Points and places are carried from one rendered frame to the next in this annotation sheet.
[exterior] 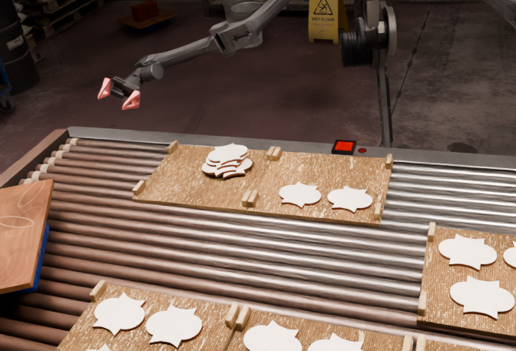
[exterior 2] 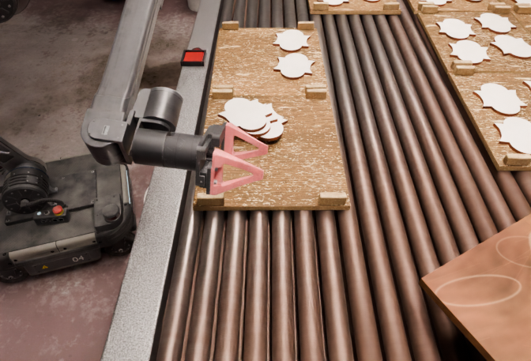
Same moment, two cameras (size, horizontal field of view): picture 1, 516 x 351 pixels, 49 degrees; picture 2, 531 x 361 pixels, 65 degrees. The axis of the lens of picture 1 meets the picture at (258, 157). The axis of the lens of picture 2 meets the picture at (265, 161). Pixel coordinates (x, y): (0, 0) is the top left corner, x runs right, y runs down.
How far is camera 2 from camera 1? 220 cm
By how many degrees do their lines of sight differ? 82
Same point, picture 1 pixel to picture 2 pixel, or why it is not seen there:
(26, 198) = (495, 288)
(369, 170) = (240, 37)
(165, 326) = (506, 101)
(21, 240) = not seen: outside the picture
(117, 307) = (518, 137)
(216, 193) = (310, 124)
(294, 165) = (239, 78)
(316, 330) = (440, 39)
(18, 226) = not seen: outside the picture
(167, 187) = (310, 174)
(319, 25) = not seen: outside the picture
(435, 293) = (375, 6)
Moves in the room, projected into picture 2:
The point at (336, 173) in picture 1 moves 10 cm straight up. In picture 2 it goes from (250, 52) to (250, 24)
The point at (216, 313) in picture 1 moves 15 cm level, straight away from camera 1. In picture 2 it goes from (465, 83) to (431, 98)
